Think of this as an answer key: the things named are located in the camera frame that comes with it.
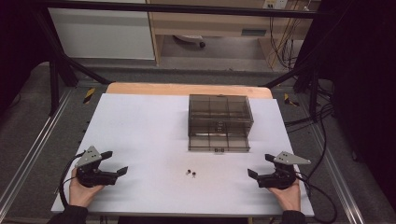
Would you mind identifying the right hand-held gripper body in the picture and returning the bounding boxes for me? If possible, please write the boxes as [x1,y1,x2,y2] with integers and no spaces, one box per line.
[257,151,312,190]

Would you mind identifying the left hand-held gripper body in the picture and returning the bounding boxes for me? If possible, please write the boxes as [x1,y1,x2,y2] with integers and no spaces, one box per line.
[75,145,119,189]

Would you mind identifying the transparent brown drawer box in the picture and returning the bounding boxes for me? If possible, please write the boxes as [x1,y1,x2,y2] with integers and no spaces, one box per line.
[187,93,255,154]

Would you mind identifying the person's right hand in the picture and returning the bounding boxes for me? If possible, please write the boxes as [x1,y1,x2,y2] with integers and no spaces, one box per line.
[267,180,303,213]

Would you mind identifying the person's left hand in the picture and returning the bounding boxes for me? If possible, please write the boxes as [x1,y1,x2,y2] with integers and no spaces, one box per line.
[68,167,106,208]

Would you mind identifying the yellow black floor tape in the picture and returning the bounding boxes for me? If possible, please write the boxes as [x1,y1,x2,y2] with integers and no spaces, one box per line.
[82,87,96,105]
[283,92,301,107]

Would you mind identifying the wooden table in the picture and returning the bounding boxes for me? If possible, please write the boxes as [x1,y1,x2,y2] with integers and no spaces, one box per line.
[106,81,274,100]

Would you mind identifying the white cabinet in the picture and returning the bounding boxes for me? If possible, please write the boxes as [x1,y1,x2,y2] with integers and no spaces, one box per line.
[48,7,156,61]

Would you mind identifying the black curtain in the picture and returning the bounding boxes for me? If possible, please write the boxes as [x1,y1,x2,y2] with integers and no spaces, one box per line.
[0,0,54,110]
[306,0,396,213]

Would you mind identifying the office chair base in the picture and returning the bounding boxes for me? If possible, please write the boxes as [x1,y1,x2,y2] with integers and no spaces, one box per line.
[172,34,207,49]

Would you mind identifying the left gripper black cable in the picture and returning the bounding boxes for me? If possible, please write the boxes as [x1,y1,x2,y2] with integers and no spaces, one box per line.
[58,150,87,209]

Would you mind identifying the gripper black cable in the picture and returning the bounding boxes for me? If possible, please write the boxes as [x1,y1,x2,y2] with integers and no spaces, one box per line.
[58,150,87,209]
[294,173,339,224]

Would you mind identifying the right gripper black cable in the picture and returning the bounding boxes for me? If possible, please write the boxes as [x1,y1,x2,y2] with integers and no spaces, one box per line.
[294,173,339,224]

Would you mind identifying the aluminium floor rail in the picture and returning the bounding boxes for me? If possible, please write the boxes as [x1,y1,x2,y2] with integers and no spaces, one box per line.
[0,89,75,213]
[309,122,366,224]

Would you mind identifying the black floor cables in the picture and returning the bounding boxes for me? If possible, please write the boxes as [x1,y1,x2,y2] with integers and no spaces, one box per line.
[283,78,335,129]

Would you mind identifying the hanging cable bundle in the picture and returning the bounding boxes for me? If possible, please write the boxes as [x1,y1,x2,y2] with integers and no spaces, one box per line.
[268,12,302,71]

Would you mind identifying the white wall socket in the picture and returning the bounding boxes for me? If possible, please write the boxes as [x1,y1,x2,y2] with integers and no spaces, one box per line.
[262,0,290,10]

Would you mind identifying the black metal frame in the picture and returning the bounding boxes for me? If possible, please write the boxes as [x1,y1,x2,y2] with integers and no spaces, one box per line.
[30,0,332,117]

